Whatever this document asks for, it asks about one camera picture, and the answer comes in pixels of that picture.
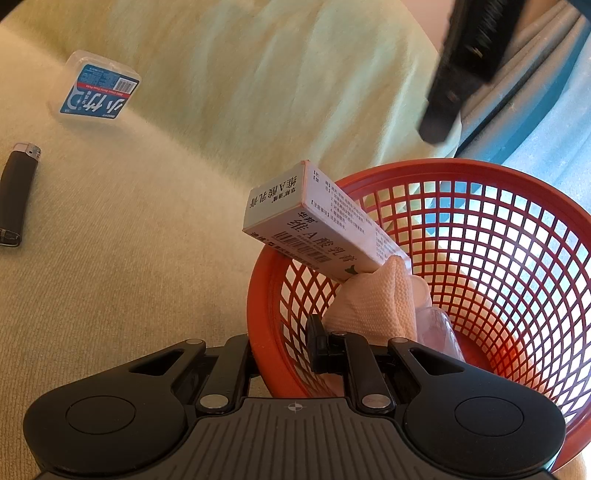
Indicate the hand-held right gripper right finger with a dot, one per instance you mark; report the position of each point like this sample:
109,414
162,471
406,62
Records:
318,350

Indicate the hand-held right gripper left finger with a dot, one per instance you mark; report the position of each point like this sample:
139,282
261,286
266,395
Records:
238,357

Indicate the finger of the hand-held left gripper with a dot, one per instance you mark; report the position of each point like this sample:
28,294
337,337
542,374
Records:
441,110

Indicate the white tissue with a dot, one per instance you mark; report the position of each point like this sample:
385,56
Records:
374,304

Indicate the clear plastic cup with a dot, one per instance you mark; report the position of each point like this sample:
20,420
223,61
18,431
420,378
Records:
436,334

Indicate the white medicine box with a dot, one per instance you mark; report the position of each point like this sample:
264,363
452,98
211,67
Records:
314,221

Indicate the red plastic mesh basket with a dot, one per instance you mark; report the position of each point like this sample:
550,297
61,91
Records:
485,277

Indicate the light blue curtain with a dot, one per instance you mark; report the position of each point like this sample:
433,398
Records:
545,92

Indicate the pale yellow sofa cover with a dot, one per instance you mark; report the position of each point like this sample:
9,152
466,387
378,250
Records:
161,230

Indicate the black lighter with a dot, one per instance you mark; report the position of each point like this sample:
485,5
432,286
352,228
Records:
16,196

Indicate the clear floss box blue label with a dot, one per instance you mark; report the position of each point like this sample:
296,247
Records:
99,90

